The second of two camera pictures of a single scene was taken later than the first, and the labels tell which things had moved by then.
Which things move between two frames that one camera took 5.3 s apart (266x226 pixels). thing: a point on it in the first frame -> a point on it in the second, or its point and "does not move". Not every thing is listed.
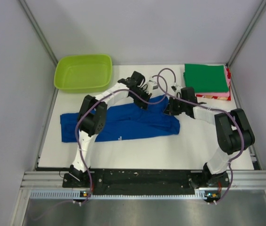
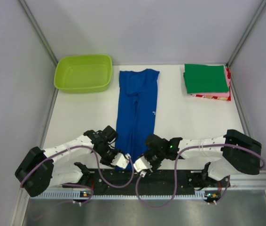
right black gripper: x=169 y=109 -> x=154 y=166
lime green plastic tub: x=80 y=73 does not move
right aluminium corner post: x=246 y=31 does not move
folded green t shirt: x=206 y=77 does not move
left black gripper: x=142 y=104 -> x=108 y=162
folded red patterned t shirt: x=227 y=98 does not move
